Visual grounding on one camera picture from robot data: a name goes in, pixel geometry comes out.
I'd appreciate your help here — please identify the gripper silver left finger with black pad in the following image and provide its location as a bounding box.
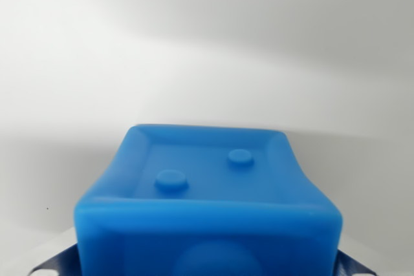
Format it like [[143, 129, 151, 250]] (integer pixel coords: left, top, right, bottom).
[[28, 244, 81, 276]]

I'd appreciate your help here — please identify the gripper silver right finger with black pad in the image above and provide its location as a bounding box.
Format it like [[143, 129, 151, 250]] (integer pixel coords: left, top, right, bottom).
[[332, 249, 378, 276]]

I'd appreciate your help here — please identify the blue rubber cube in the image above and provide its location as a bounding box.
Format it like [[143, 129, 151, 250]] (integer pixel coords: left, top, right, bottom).
[[74, 123, 343, 276]]

